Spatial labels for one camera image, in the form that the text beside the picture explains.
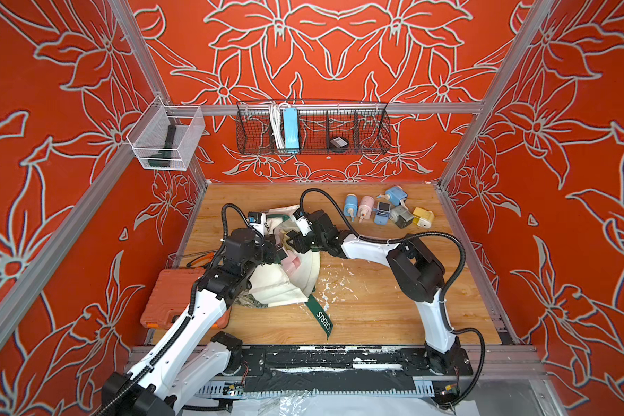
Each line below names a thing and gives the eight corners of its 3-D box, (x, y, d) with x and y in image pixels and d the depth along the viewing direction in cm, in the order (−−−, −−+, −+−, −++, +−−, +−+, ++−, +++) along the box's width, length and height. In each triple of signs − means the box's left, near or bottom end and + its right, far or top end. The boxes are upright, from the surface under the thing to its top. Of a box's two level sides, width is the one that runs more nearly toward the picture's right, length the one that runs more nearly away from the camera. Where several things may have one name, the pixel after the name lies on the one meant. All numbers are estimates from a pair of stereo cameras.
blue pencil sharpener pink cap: (344, 221, 108) (345, 210, 102) (344, 204, 114) (346, 193, 108) (355, 222, 107) (357, 211, 102) (355, 204, 114) (357, 193, 108)
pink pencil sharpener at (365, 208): (358, 223, 107) (361, 212, 101) (356, 207, 112) (358, 196, 107) (373, 223, 107) (376, 212, 101) (370, 207, 112) (373, 196, 107)
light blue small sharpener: (373, 224, 106) (376, 214, 101) (375, 210, 111) (379, 200, 105) (385, 226, 105) (389, 216, 100) (387, 213, 110) (391, 203, 105)
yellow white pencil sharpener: (409, 222, 107) (411, 217, 104) (413, 211, 111) (416, 205, 108) (428, 229, 105) (431, 224, 102) (431, 217, 109) (435, 212, 106)
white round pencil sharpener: (401, 231, 104) (404, 224, 101) (386, 218, 109) (389, 211, 105) (412, 223, 107) (416, 216, 103) (398, 210, 111) (401, 203, 108)
